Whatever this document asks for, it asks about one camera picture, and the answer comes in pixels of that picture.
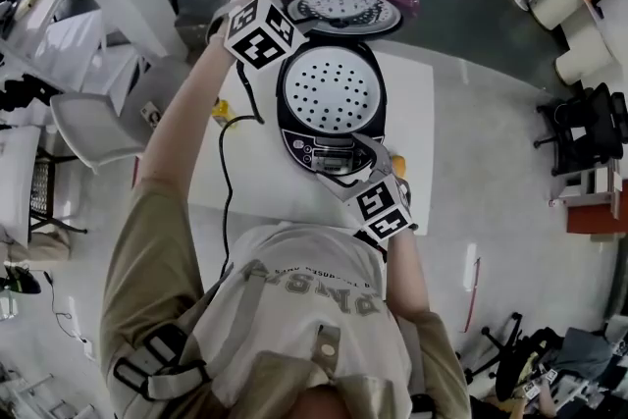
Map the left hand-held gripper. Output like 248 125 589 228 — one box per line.
205 0 309 72

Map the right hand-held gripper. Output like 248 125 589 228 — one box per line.
313 131 418 245

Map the purple rice cooker base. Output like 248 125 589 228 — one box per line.
275 41 390 178

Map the person's left forearm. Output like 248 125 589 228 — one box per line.
139 31 237 193

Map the person's right forearm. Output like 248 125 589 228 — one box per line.
385 230 434 319

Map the orange fruit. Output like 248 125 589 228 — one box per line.
390 153 409 181

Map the white square table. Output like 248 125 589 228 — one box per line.
188 38 436 236

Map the white perforated steamer tray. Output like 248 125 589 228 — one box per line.
283 60 373 134

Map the yellow oil bottle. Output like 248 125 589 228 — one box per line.
210 97 239 130

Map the person's white printed t-shirt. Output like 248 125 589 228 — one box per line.
190 223 414 409

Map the printed card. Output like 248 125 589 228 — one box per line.
140 101 163 130

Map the white shelving unit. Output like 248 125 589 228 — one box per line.
0 0 149 115

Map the white low rack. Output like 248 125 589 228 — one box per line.
548 160 625 208

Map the white plastic armchair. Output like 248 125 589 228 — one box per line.
50 58 193 177

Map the person's khaki overshirt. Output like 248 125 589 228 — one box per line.
100 181 473 419

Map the black office chair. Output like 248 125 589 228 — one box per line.
457 310 566 402
534 82 628 178

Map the orange cabinet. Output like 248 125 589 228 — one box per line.
565 189 628 235

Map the white cylinder stool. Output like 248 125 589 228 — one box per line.
554 14 615 85
528 0 586 30

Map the row of black bags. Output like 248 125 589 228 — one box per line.
0 73 63 112

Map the grey harness with black buckles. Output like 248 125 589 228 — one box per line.
112 269 438 419

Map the black metal stool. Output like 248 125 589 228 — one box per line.
27 150 89 242

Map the white side table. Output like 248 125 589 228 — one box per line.
0 125 41 250

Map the black green headset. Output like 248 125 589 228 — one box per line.
0 264 43 295

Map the right hand-held gripper black cable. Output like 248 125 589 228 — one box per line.
351 229 390 264

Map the hand-held gripper black cable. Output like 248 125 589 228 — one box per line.
351 229 390 264
218 57 267 282

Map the left hand-held gripper black cable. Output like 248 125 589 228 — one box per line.
218 57 267 282

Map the thin black floor cable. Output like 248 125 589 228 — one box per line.
42 271 95 360

